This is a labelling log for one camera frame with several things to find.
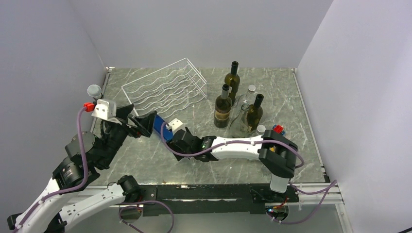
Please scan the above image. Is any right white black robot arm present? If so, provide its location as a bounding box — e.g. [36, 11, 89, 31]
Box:
[164, 130, 304, 201]

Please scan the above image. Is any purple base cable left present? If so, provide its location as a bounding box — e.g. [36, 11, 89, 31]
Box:
[118, 200, 175, 233]

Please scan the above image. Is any blue glass bottle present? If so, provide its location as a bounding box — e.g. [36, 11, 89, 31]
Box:
[154, 115, 173, 141]

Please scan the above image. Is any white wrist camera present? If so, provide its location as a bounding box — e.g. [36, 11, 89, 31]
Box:
[166, 118, 185, 133]
[91, 99, 121, 124]

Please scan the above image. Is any white wire wine rack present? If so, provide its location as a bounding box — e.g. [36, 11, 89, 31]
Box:
[121, 58, 207, 119]

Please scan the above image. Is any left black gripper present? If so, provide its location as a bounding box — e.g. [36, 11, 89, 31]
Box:
[99, 104, 157, 167]

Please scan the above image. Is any black microphone on stand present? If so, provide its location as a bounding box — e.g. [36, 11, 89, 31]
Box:
[87, 84, 103, 100]

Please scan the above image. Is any clear bottle silver cap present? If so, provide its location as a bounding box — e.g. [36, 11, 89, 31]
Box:
[242, 85, 256, 105]

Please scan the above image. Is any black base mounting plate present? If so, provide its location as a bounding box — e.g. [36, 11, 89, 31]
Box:
[136, 183, 299, 216]

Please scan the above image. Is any labelled dark wine bottle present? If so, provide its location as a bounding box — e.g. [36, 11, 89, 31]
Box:
[214, 84, 232, 128]

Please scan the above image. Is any dark green wine bottle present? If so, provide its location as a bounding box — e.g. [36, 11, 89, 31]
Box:
[224, 61, 240, 105]

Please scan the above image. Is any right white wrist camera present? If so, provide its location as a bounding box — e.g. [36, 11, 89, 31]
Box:
[166, 118, 185, 133]

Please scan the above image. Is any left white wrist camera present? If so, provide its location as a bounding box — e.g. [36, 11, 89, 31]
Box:
[91, 99, 121, 124]

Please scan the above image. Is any olive green wine bottle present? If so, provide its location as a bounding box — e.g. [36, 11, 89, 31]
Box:
[247, 94, 264, 133]

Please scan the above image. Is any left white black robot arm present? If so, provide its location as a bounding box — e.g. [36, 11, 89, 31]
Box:
[7, 100, 157, 233]

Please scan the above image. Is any clear glass bottle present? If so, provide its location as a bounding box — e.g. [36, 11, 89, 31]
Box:
[229, 103, 250, 138]

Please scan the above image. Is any small clear round bottle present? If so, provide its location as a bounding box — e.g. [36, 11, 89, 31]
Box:
[254, 125, 266, 136]

